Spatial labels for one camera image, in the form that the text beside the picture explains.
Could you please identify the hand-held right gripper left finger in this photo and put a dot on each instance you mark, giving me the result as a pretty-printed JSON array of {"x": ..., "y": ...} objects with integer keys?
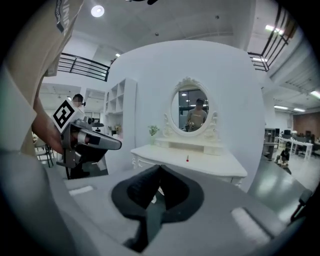
[{"x": 136, "y": 192}]

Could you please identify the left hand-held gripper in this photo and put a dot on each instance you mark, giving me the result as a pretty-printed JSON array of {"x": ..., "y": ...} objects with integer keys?
[{"x": 65, "y": 117}]

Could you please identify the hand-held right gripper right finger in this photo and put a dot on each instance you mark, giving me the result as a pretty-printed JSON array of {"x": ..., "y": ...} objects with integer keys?
[{"x": 182, "y": 195}]

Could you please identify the red lipstick makeup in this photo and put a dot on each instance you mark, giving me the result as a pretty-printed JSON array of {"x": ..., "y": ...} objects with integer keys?
[{"x": 187, "y": 158}]

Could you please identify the person's left forearm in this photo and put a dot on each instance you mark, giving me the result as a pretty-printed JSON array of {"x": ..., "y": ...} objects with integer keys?
[{"x": 46, "y": 127}]

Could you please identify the person's left hand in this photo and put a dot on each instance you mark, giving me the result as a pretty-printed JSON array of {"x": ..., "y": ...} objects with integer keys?
[{"x": 75, "y": 137}]

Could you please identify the flower bouquet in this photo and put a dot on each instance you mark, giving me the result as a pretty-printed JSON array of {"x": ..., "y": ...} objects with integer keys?
[{"x": 118, "y": 128}]

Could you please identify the white dressing table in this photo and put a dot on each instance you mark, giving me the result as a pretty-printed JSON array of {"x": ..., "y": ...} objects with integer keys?
[{"x": 190, "y": 160}]

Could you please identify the black metal chair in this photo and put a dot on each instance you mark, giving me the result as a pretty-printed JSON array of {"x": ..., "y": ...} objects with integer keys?
[{"x": 45, "y": 152}]

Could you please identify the white shelf unit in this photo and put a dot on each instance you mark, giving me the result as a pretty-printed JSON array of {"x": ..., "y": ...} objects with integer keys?
[{"x": 118, "y": 100}]

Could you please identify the green plant in white vase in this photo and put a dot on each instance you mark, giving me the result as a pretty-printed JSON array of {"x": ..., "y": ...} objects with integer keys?
[{"x": 152, "y": 132}]

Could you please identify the black balcony railing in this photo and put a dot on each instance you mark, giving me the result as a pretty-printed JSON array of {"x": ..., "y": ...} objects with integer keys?
[
  {"x": 82, "y": 66},
  {"x": 273, "y": 42}
]

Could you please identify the white oval framed mirror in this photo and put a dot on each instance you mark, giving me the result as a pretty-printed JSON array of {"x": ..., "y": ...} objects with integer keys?
[{"x": 191, "y": 110}]

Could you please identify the grey cabinet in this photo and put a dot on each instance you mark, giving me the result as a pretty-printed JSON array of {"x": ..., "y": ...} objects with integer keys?
[{"x": 271, "y": 142}]

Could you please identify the person's beige shirt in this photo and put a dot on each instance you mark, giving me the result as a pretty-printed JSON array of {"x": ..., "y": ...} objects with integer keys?
[{"x": 30, "y": 62}]

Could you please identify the white office desks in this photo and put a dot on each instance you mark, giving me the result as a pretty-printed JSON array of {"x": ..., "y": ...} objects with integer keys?
[{"x": 297, "y": 145}]

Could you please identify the rectangular ceiling light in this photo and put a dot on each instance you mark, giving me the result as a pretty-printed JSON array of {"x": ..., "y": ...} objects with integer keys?
[
  {"x": 274, "y": 28},
  {"x": 281, "y": 107}
]

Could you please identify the round ceiling lamp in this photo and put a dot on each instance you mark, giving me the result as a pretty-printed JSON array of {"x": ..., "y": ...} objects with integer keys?
[{"x": 97, "y": 11}]

